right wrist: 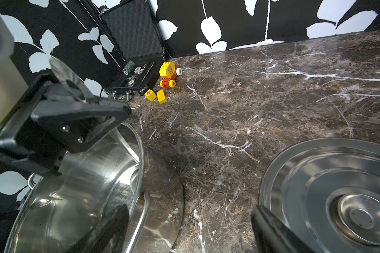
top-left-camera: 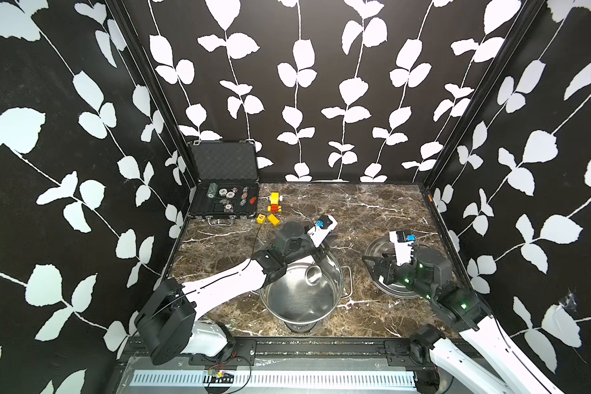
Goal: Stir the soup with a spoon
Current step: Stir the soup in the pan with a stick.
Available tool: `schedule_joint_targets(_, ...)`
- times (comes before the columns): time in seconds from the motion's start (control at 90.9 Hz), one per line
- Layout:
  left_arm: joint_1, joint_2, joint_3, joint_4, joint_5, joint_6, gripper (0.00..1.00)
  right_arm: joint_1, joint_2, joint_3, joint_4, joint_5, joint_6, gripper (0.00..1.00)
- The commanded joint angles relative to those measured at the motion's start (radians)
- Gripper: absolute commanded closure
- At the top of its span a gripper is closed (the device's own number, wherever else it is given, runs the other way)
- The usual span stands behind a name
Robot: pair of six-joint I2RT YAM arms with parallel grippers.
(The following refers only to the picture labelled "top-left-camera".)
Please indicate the black front rail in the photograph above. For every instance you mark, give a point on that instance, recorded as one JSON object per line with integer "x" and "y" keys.
{"x": 394, "y": 352}

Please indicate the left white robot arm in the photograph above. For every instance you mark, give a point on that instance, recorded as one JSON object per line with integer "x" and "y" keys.
{"x": 166, "y": 323}

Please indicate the white slotted cable duct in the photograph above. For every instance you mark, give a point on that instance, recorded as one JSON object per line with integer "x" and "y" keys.
{"x": 333, "y": 380}

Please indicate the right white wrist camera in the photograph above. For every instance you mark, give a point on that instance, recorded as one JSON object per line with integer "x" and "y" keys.
{"x": 403, "y": 243}

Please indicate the stainless steel pot lid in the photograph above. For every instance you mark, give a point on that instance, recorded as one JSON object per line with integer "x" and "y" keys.
{"x": 381, "y": 246}

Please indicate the yellow flat toy brick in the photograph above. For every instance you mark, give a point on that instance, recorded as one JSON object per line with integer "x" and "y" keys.
{"x": 273, "y": 219}

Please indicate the open black carrying case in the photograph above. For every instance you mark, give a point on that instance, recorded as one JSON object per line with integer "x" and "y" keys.
{"x": 227, "y": 181}

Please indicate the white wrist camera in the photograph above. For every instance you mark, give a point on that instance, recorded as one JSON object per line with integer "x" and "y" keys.
{"x": 403, "y": 243}
{"x": 323, "y": 226}

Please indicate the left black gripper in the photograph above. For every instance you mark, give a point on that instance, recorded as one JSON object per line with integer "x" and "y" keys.
{"x": 320, "y": 250}

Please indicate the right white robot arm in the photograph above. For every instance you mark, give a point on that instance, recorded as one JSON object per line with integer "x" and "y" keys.
{"x": 429, "y": 274}

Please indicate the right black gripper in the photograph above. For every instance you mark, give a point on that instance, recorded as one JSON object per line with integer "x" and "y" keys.
{"x": 382, "y": 265}

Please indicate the yellow red toy block figure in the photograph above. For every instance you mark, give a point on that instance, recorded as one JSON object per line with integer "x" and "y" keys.
{"x": 275, "y": 200}

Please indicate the metal ladle spoon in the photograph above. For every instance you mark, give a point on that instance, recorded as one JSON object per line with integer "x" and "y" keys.
{"x": 313, "y": 275}

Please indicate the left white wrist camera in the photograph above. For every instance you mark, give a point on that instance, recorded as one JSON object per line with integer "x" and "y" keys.
{"x": 323, "y": 226}

